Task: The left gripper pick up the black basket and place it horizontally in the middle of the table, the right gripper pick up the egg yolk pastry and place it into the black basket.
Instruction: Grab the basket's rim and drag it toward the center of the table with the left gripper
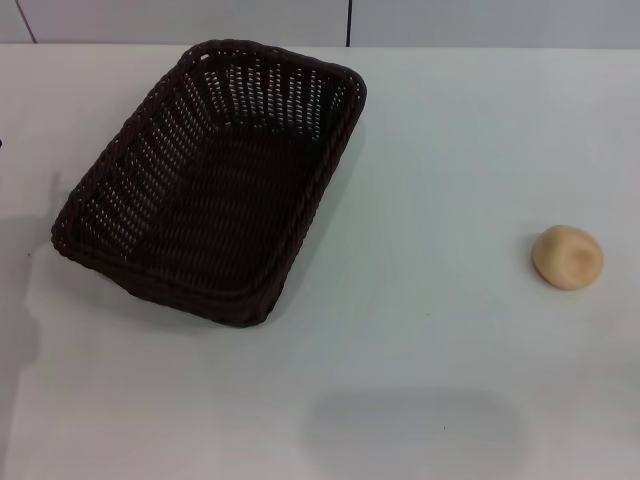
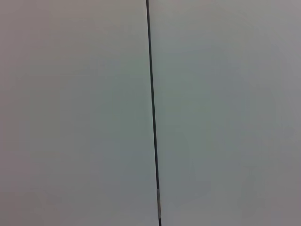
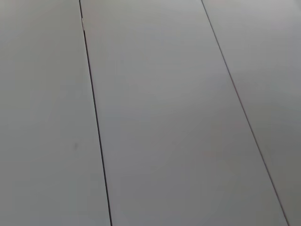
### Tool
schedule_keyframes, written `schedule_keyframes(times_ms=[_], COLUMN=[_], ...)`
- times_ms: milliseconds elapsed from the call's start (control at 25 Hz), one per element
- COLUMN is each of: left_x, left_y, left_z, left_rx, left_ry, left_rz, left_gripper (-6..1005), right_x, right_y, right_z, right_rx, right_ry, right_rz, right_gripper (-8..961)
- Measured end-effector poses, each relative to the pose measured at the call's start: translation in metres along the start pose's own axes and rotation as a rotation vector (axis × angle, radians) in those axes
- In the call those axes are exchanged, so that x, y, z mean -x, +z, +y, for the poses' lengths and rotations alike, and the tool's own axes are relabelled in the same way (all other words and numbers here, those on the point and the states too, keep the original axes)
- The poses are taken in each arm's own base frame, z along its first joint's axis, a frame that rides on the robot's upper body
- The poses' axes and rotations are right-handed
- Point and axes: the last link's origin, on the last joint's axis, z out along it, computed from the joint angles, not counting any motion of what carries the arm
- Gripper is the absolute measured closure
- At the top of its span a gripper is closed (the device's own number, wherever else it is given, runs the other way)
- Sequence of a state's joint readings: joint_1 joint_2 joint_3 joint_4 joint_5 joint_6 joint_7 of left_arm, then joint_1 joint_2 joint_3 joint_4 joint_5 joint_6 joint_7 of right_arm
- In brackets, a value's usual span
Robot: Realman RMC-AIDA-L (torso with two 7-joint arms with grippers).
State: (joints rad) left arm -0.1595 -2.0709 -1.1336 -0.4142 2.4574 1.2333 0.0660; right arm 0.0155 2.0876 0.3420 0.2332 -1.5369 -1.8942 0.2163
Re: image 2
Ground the thin black vertical strip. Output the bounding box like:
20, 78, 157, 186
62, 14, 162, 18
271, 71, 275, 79
145, 0, 162, 226

